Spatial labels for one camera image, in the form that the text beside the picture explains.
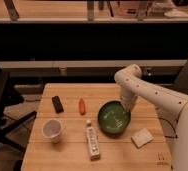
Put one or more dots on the green ceramic bowl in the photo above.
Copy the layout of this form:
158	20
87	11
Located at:
113	118

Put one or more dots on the black rectangular bar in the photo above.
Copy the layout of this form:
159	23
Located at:
57	104

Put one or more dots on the white plastic bottle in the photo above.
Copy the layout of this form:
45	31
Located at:
93	146

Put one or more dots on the long wooden bench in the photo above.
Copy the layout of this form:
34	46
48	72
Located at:
87	67

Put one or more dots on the white sponge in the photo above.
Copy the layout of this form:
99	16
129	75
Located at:
142	137

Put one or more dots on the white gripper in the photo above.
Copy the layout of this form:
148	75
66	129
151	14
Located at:
128	99

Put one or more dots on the white paper cup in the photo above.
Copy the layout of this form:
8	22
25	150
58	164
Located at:
52	130

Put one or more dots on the orange carrot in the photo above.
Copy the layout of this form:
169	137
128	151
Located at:
82	108

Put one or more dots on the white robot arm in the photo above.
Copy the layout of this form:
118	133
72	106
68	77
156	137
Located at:
131	84

